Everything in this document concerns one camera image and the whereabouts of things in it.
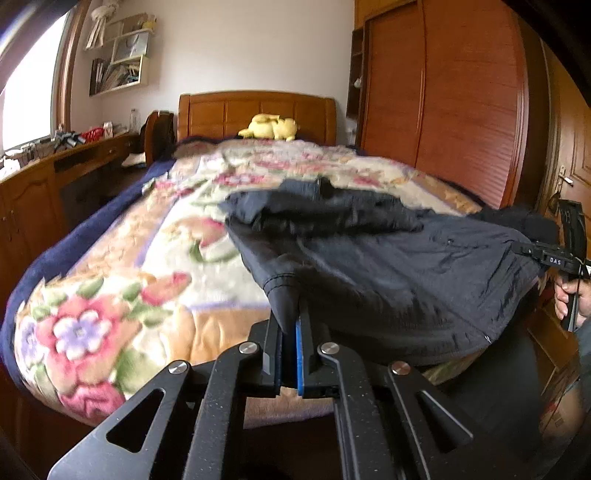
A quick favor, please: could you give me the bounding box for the brown cardboard box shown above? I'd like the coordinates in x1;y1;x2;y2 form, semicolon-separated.
537;364;583;440

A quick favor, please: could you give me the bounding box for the wooden desk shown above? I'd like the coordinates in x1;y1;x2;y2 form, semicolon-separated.
0;130;140;282

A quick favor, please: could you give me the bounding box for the tied cream curtain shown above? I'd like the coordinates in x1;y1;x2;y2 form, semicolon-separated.
85;0;123;49

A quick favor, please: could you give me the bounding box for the dark navy jacket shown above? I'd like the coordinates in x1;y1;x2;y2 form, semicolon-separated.
224;176;563;368

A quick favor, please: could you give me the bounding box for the white shopping bag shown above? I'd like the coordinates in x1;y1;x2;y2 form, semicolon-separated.
113;34;149;64

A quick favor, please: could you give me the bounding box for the cardboard box on shelf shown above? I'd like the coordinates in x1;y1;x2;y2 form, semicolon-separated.
117;15;149;34

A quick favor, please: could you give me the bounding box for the floral blanket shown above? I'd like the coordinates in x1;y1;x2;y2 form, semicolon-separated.
10;137;502;429

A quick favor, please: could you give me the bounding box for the wooden door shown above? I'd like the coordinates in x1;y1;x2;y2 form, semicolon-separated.
537;41;591;365

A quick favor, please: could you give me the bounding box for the wood-framed window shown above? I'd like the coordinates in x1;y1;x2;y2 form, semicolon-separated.
0;7;90;160

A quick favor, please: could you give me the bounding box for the wooden slatted wardrobe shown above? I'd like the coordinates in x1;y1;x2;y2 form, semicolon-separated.
345;0;543;212

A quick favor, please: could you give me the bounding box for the wooden bed headboard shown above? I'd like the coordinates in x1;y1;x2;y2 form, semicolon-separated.
178;91;339;147

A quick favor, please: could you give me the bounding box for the person's right hand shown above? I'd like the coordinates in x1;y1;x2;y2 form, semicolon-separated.
553;276;591;320

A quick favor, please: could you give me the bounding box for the yellow plush toy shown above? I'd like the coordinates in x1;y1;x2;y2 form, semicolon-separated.
238;113;299;142

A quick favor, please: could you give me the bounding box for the cream wall shelf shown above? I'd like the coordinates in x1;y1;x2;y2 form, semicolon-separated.
83;15;156;98

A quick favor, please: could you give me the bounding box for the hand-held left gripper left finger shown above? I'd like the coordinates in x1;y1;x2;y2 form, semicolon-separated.
46;320;297;480

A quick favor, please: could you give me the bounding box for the wooden chair with dark bag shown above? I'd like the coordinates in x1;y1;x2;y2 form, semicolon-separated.
142;109;179;168

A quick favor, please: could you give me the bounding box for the black tripod gadget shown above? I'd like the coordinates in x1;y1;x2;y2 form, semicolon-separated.
52;130;82;151

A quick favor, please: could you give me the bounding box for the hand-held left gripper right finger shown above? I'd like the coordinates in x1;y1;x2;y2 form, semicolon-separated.
294;310;525;480

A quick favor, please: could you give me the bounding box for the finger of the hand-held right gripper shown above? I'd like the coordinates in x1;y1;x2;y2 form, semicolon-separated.
510;242;546;263

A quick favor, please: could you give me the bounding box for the row of books and files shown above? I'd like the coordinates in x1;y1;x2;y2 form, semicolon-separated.
89;57;140;96

